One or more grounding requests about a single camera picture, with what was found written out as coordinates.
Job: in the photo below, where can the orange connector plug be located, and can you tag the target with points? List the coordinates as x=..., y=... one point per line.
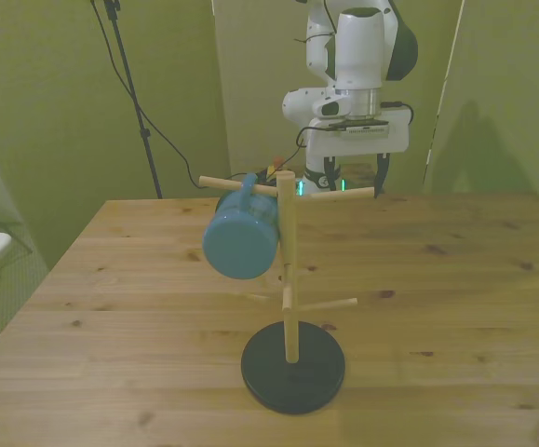
x=277, y=162

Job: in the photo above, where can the black tripod stand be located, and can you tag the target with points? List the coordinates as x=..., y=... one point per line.
x=131, y=93

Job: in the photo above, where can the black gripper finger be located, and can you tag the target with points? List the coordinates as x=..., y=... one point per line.
x=382, y=172
x=330, y=173

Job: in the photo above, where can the blue enamel mug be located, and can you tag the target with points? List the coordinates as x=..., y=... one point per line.
x=238, y=247

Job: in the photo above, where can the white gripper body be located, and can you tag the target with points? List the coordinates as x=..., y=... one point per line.
x=357, y=143

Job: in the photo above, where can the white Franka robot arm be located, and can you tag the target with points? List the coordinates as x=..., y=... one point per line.
x=359, y=46

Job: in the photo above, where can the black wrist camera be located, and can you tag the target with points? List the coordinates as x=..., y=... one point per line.
x=362, y=126

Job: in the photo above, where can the wooden mug tree black base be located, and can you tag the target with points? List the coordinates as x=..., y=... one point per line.
x=288, y=233

